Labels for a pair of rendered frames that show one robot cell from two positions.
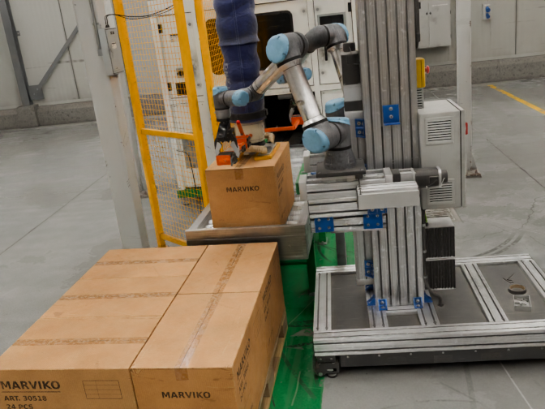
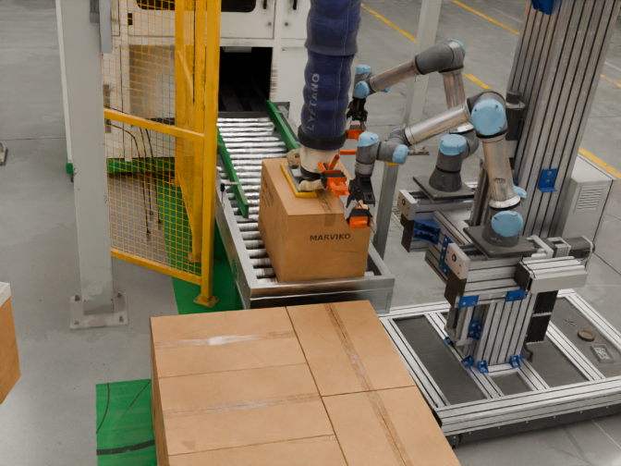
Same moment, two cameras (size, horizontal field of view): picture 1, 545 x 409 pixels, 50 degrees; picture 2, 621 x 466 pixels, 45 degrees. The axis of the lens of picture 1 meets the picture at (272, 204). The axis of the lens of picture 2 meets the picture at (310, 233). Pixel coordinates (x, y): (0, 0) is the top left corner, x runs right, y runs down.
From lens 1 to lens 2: 190 cm
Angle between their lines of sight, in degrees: 28
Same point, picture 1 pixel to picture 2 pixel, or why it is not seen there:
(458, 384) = (566, 446)
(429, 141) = (578, 209)
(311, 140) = (506, 224)
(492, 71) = not seen: outside the picture
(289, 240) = (374, 294)
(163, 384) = not seen: outside the picture
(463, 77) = (427, 40)
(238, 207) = (319, 257)
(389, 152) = (533, 216)
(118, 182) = (91, 196)
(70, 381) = not seen: outside the picture
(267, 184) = (360, 232)
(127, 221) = (95, 248)
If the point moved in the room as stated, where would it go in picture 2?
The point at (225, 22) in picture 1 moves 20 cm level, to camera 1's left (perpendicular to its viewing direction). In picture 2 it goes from (333, 25) to (289, 27)
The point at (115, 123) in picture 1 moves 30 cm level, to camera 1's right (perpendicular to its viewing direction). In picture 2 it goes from (99, 117) to (162, 113)
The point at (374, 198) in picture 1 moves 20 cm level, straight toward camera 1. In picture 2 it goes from (547, 281) to (575, 311)
